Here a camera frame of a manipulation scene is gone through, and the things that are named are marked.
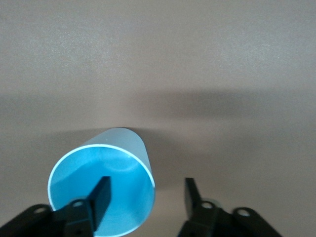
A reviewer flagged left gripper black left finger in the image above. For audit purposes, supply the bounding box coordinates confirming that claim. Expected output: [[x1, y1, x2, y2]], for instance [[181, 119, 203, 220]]
[[53, 176, 112, 237]]

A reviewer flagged light blue plastic cup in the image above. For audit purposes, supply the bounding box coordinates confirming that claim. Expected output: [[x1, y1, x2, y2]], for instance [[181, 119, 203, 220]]
[[47, 127, 156, 237]]

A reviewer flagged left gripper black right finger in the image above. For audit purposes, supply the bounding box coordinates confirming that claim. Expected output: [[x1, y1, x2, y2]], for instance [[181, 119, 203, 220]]
[[177, 177, 223, 237]]

